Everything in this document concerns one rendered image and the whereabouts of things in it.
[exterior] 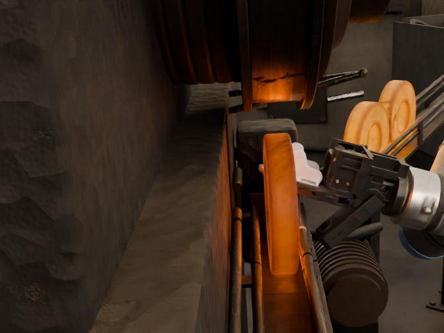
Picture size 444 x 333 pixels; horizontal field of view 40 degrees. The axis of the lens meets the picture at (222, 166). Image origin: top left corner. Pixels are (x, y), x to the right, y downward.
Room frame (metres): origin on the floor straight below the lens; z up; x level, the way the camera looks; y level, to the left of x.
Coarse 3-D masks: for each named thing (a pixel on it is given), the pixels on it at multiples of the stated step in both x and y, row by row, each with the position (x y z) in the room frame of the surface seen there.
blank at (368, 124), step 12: (360, 108) 1.14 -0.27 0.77; (372, 108) 1.14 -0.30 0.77; (384, 108) 1.19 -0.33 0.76; (348, 120) 1.13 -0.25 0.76; (360, 120) 1.11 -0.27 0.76; (372, 120) 1.14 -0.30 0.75; (384, 120) 1.19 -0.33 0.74; (348, 132) 1.11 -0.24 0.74; (360, 132) 1.10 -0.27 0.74; (372, 132) 1.19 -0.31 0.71; (384, 132) 1.19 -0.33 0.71; (372, 144) 1.19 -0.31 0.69; (384, 144) 1.19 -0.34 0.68
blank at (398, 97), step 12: (396, 84) 1.26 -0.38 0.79; (408, 84) 1.29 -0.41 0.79; (384, 96) 1.24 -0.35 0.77; (396, 96) 1.24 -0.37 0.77; (408, 96) 1.29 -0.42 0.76; (396, 108) 1.24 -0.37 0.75; (408, 108) 1.30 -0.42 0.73; (396, 120) 1.24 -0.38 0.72; (408, 120) 1.30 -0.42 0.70; (396, 132) 1.24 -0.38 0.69
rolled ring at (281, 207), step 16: (272, 144) 0.71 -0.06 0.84; (288, 144) 0.71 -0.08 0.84; (272, 160) 0.69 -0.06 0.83; (288, 160) 0.68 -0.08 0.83; (272, 176) 0.67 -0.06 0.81; (288, 176) 0.67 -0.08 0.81; (272, 192) 0.66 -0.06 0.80; (288, 192) 0.66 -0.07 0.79; (272, 208) 0.65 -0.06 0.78; (288, 208) 0.65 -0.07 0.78; (272, 224) 0.65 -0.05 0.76; (288, 224) 0.64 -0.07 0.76; (272, 240) 0.65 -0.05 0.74; (288, 240) 0.65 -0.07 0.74; (272, 256) 0.65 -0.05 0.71; (288, 256) 0.65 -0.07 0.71; (272, 272) 0.68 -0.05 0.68; (288, 272) 0.68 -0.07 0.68
